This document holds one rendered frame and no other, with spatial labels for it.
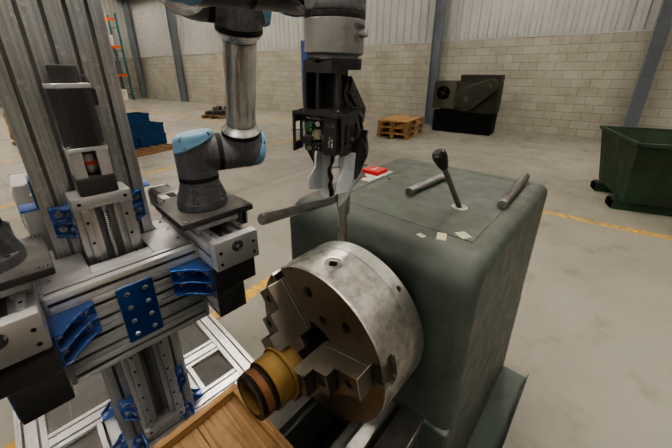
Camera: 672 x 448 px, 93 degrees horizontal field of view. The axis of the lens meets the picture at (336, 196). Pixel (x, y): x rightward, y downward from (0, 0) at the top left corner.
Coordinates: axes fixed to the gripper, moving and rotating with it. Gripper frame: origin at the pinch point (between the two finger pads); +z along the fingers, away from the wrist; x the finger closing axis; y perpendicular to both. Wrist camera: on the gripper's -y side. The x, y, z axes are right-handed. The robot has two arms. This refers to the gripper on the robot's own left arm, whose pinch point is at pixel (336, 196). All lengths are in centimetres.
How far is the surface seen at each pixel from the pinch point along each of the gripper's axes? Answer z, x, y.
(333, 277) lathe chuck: 13.7, 1.0, 2.5
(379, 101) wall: 100, -272, -1093
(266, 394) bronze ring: 26.7, -3.7, 16.6
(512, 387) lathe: 82, 48, -51
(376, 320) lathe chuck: 18.0, 9.3, 4.5
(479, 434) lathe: 82, 37, -30
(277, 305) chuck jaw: 21.0, -8.7, 5.1
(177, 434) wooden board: 47, -24, 18
